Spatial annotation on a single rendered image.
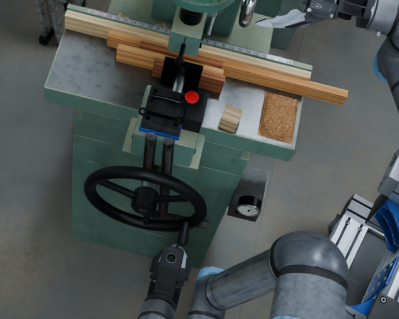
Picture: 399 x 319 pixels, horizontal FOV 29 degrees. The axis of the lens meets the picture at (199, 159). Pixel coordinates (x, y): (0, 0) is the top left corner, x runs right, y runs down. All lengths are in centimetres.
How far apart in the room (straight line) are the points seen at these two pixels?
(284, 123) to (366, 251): 85
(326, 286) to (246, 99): 72
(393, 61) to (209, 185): 69
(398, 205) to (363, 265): 48
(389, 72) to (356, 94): 154
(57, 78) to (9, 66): 112
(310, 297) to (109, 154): 92
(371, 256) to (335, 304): 130
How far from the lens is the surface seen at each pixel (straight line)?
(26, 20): 304
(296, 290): 123
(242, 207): 196
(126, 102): 178
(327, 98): 187
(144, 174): 164
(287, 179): 279
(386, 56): 155
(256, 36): 207
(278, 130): 179
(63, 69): 182
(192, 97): 166
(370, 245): 254
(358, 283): 248
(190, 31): 170
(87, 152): 201
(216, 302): 156
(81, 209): 235
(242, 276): 144
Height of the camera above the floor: 242
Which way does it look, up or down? 61 degrees down
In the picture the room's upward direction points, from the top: 18 degrees clockwise
